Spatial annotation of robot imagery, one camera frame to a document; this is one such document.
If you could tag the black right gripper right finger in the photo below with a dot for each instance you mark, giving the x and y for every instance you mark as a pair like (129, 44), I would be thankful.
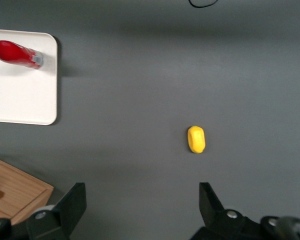
(210, 210)

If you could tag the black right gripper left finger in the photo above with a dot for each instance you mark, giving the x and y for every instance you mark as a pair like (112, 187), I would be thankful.
(72, 207)

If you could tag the red coke bottle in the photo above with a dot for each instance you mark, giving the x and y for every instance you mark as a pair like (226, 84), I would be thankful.
(15, 53)

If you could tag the cream plastic tray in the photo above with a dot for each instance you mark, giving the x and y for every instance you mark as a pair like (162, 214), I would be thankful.
(22, 95)

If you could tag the wooden drawer cabinet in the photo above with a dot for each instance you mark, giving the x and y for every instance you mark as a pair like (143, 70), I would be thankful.
(20, 185)

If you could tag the wooden drawer front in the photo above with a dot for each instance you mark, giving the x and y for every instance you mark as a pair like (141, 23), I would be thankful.
(15, 187)

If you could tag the yellow toy lemon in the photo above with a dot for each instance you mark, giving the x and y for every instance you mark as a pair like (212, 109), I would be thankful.
(197, 139)

